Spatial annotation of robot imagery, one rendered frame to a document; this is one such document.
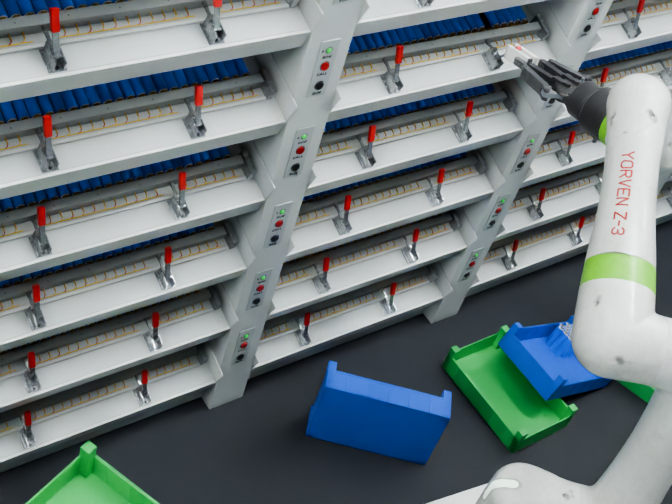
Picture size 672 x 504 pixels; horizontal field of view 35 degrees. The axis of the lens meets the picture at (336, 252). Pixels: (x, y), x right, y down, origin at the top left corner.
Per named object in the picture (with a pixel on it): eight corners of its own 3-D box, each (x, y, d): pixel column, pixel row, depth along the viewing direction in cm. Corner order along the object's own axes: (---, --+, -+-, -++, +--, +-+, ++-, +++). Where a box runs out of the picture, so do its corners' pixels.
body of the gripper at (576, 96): (573, 128, 200) (539, 104, 206) (603, 120, 205) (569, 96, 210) (584, 93, 196) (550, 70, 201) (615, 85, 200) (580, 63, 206)
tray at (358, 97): (545, 70, 232) (571, 46, 225) (319, 124, 200) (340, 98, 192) (503, -6, 237) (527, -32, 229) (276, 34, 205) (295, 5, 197)
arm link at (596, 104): (642, 92, 196) (609, 101, 191) (622, 145, 203) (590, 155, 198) (618, 76, 200) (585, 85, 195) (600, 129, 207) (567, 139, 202)
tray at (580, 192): (637, 192, 311) (668, 170, 299) (485, 244, 278) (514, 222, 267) (604, 132, 315) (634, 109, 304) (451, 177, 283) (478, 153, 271)
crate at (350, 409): (424, 465, 258) (426, 439, 264) (450, 418, 244) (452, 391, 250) (305, 436, 256) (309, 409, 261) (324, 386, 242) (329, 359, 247)
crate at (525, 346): (558, 334, 300) (574, 314, 296) (605, 387, 291) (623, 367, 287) (497, 343, 279) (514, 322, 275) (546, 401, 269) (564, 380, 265)
